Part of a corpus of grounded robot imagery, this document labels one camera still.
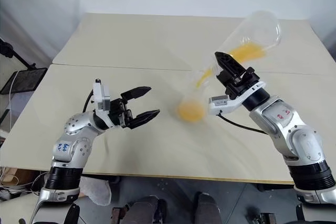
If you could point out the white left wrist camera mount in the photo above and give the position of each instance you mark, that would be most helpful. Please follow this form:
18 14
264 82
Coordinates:
101 98

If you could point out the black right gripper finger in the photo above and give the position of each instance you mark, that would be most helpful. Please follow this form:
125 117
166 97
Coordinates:
222 81
228 68

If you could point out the dark rounded shape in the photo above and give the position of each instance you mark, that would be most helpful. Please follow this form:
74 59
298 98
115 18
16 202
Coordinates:
207 208
143 211

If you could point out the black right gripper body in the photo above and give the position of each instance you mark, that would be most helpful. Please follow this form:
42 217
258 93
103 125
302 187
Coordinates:
241 87

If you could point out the black mesh plate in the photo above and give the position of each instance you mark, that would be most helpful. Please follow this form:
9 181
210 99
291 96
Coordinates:
25 79

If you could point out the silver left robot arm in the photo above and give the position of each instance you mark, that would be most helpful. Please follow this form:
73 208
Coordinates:
76 140

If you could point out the black metal floor fixture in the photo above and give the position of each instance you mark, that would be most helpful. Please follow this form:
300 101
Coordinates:
260 217

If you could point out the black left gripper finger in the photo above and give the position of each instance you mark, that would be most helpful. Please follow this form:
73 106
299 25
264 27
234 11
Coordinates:
144 119
136 93

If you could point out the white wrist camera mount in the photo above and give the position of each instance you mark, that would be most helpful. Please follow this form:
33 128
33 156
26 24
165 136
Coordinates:
101 98
223 104

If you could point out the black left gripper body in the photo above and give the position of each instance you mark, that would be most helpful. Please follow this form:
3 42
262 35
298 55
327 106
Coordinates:
120 113

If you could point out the clear cup with orange liquid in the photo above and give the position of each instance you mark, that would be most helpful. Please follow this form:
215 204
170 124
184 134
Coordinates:
252 40

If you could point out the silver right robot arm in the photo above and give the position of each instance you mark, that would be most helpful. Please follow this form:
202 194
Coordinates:
288 134

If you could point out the clear plastic bag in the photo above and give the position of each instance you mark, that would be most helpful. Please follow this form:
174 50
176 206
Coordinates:
98 191

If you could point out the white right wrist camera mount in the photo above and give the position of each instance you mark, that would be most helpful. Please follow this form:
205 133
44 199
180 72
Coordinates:
223 104

